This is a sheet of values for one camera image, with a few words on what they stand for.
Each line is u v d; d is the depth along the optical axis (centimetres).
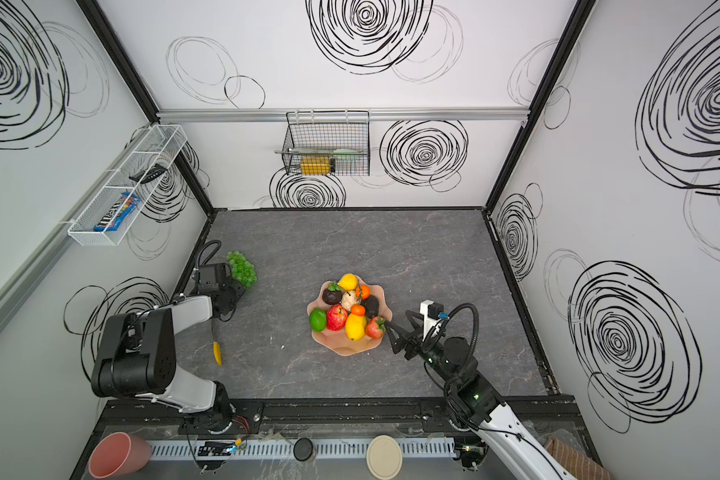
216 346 82
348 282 89
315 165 88
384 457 63
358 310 84
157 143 91
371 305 86
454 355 59
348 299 86
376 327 81
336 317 84
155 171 81
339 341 83
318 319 82
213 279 74
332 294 87
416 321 79
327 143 99
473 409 59
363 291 87
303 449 62
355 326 84
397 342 69
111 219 70
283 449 64
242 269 98
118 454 64
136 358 44
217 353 81
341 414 75
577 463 67
